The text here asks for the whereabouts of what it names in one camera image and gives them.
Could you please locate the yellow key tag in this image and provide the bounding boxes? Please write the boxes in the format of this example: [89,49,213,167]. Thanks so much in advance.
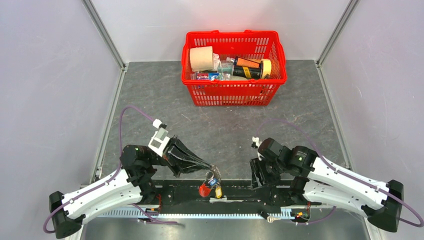
[215,186,223,199]

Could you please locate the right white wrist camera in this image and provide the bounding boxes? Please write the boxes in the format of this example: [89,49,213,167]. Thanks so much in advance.
[251,136,262,149]

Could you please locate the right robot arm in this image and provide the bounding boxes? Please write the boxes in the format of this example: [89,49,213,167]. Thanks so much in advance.
[250,137,404,233]

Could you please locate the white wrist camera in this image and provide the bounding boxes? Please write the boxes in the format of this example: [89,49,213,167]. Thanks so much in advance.
[147,119,170,157]
[251,136,262,149]

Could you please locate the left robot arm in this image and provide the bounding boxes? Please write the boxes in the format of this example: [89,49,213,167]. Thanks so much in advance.
[47,136,215,239]

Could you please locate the snack packets in basket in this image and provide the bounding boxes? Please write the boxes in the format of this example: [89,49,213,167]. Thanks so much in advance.
[190,53,235,81]

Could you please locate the red plastic basket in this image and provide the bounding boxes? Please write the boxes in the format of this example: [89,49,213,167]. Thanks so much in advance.
[181,29,288,106]

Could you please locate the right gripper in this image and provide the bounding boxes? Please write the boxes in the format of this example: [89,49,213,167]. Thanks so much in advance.
[248,156,285,191]

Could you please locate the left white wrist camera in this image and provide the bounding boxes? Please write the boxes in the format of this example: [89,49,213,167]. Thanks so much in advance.
[147,119,170,157]

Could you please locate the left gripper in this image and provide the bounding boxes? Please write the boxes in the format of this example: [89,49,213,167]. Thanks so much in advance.
[148,134,213,178]

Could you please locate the beige paper roll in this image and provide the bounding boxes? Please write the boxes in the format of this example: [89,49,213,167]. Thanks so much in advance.
[189,46,214,72]

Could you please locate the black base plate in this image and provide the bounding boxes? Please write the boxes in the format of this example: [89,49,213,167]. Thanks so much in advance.
[125,174,322,215]

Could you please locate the yellow masking tape roll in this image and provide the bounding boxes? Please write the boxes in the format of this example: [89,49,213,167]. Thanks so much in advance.
[260,58,272,79]

